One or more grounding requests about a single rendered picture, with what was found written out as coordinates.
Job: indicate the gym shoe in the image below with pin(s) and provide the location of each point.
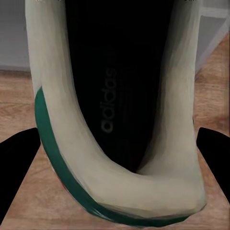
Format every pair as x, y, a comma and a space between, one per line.
113, 84

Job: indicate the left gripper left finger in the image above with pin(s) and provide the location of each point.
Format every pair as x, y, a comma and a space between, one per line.
16, 156

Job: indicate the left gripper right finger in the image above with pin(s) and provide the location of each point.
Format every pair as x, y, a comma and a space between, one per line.
215, 148

